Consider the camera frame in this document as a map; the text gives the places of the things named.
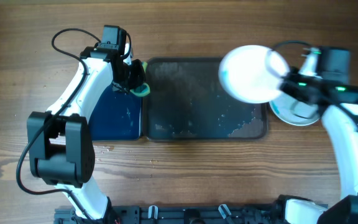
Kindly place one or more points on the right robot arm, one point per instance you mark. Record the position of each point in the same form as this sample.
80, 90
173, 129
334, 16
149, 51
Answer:
337, 103

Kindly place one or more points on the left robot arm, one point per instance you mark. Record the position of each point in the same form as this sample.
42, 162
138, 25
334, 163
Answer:
60, 147

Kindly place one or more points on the pale blue plate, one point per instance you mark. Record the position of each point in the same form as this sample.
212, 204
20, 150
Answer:
294, 112

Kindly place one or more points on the brown serving tray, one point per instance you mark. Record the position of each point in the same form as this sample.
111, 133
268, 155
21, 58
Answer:
187, 101

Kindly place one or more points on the green yellow sponge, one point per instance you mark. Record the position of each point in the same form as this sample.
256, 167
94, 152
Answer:
142, 88

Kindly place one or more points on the black water tray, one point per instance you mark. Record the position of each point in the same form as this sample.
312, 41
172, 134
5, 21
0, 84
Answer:
116, 117

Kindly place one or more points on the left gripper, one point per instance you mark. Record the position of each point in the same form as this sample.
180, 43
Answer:
140, 78

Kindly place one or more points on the white plate top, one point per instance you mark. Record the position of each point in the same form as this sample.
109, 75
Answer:
252, 73

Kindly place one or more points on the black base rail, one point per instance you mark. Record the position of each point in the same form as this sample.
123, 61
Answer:
254, 213

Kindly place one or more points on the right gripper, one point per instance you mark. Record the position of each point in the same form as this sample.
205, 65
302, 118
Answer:
289, 83

